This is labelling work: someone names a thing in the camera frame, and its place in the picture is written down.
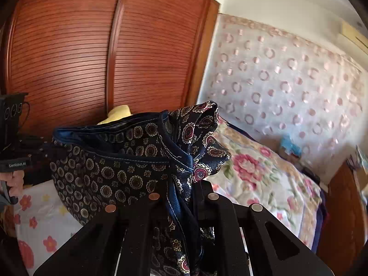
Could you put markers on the white air conditioner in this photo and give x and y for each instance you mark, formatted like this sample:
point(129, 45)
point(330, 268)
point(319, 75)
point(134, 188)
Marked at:
point(354, 35)

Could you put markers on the white strawberry flower bedsheet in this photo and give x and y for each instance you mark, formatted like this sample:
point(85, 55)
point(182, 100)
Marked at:
point(42, 224)

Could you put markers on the blue object behind bed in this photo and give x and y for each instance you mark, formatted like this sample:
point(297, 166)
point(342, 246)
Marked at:
point(290, 147)

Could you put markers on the long wooden cabinet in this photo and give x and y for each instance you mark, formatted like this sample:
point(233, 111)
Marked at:
point(344, 231)

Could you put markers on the person's left hand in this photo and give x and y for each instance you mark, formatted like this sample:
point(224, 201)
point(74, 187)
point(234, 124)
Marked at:
point(15, 181)

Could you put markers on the yellow plush pillow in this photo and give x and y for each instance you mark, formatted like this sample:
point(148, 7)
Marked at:
point(117, 113)

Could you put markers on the floral rose quilt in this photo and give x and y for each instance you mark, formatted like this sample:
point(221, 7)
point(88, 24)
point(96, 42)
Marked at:
point(255, 173)

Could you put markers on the stack of papers on cabinet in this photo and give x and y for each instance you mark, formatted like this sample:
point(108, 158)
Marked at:
point(358, 160)

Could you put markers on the sheer circle pattern curtain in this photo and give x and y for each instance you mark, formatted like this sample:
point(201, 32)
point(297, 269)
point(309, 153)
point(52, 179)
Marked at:
point(271, 84)

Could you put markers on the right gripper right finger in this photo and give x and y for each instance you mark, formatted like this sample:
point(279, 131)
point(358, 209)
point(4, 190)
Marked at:
point(249, 240)

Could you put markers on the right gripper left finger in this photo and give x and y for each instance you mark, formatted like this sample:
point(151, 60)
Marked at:
point(118, 241)

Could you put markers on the wooden louvered wardrobe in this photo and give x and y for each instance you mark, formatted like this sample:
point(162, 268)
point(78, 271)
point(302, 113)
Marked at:
point(78, 59)

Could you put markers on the navy patterned cloth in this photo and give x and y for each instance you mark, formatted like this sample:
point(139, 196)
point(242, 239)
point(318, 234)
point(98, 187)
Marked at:
point(125, 160)

